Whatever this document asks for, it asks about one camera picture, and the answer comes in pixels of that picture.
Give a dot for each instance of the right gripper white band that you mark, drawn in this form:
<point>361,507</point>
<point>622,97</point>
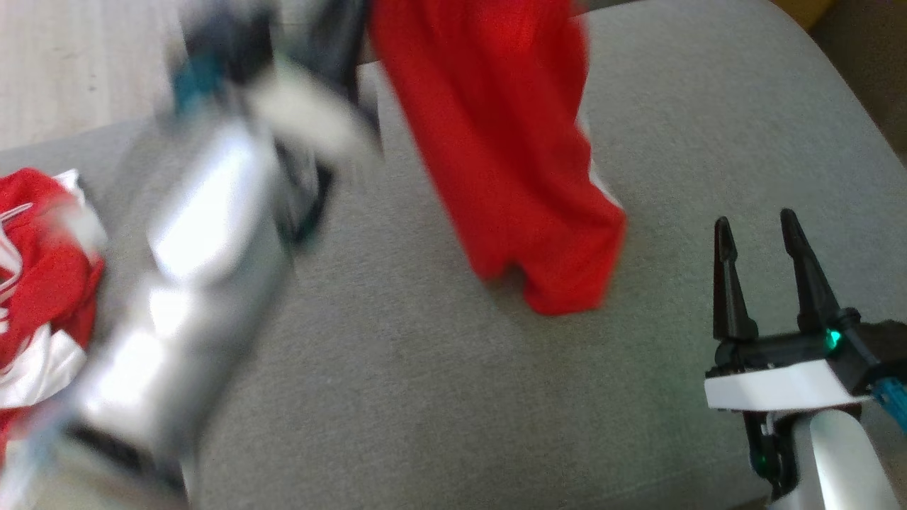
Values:
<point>779,386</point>

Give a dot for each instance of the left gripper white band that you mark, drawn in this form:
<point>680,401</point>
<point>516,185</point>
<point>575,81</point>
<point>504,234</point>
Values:
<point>312,113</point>

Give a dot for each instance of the plain red garment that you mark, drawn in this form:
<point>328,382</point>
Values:
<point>496,142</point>

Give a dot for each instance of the red white number jersey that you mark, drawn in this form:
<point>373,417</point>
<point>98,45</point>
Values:
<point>42,283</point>

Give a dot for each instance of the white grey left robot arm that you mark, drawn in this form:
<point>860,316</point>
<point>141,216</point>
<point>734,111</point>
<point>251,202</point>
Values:
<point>191,269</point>

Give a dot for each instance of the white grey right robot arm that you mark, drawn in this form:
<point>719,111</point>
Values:
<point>836,467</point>

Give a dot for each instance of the yellow cushion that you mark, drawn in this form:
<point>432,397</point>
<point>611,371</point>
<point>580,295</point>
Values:
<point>808,10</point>

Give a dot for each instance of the grey sofa seat cushion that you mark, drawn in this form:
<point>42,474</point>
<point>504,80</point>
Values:
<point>425,389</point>

